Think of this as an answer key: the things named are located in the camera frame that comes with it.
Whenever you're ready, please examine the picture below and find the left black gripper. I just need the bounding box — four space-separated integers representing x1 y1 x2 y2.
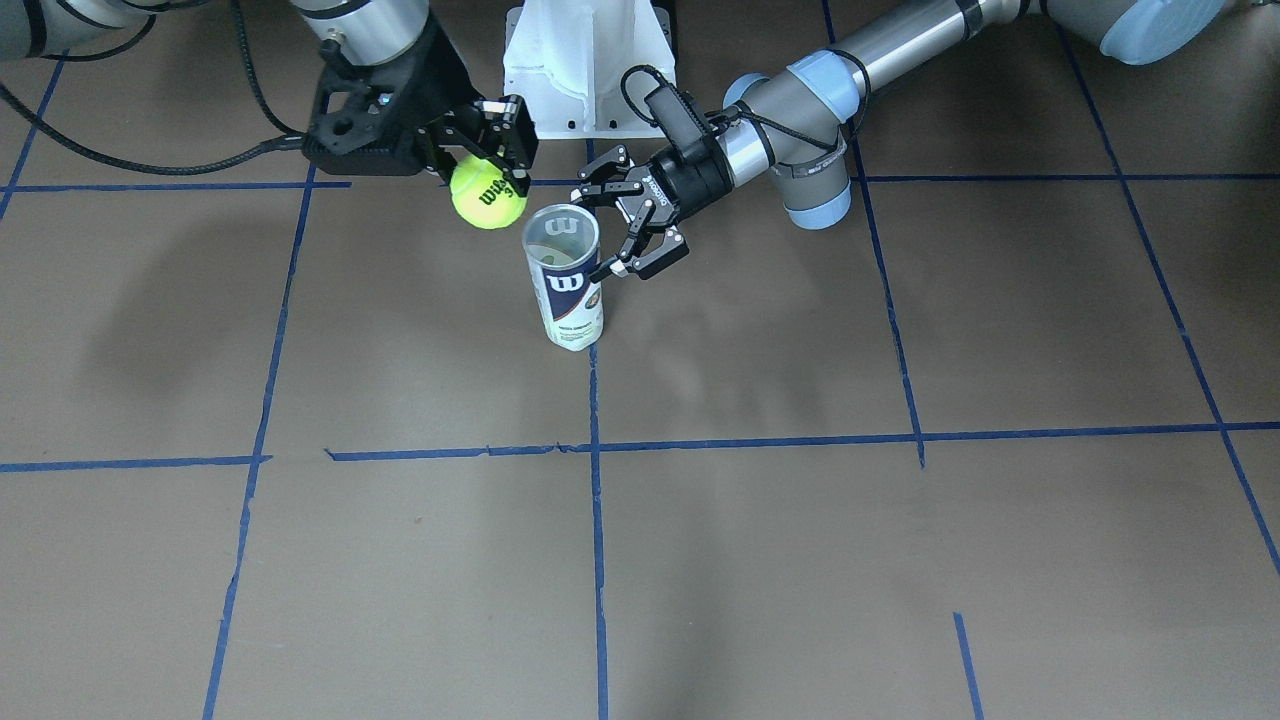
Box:
570 136 735 283

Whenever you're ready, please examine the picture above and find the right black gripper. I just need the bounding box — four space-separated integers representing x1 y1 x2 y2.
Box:
301 20 539 196

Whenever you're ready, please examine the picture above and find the tennis ball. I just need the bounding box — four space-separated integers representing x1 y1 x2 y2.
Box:
449 156 527 231

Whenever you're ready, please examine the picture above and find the tennis ball can holder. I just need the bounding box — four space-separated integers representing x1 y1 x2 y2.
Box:
522 204 605 351

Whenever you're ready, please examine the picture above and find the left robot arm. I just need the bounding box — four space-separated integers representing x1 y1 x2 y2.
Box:
571 1 1225 283

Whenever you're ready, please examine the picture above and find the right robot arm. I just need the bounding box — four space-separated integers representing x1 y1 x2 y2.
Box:
3 1 538 199

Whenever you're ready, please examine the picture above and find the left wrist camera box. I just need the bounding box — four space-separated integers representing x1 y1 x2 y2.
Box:
644 85 716 158

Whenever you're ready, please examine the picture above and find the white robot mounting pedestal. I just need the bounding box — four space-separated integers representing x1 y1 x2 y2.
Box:
503 1 677 141

